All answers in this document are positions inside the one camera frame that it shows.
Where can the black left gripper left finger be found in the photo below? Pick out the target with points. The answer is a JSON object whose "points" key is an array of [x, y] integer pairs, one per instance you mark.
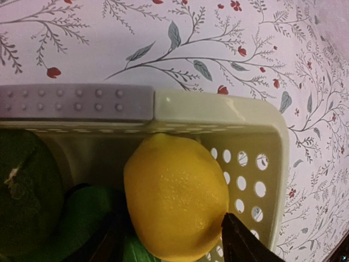
{"points": [[107, 242]]}

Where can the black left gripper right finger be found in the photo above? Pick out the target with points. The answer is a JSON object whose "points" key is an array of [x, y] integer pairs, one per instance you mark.
{"points": [[240, 245]]}

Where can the yellow lemon toy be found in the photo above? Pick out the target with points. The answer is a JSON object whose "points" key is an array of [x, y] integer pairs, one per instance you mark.
{"points": [[176, 196]]}

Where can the green bok choy toy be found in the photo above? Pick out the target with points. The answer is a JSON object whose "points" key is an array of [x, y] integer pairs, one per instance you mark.
{"points": [[134, 251]]}

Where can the green bitter gourd toy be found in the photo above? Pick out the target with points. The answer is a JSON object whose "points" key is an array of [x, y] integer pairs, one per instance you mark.
{"points": [[86, 207]]}

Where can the dark green round fruit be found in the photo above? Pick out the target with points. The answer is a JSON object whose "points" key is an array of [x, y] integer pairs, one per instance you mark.
{"points": [[32, 193]]}

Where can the beige perforated plastic basket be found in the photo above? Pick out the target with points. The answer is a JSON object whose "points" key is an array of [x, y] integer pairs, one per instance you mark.
{"points": [[93, 129]]}

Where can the floral white table mat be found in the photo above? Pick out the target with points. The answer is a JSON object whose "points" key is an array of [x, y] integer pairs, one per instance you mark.
{"points": [[277, 51]]}

